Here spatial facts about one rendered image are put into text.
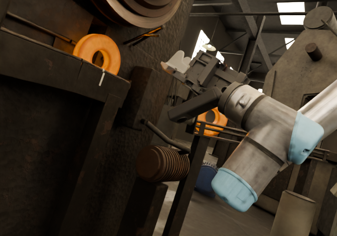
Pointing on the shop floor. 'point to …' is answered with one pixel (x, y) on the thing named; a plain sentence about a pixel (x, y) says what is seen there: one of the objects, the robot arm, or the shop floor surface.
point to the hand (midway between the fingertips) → (163, 67)
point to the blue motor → (206, 179)
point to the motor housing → (151, 188)
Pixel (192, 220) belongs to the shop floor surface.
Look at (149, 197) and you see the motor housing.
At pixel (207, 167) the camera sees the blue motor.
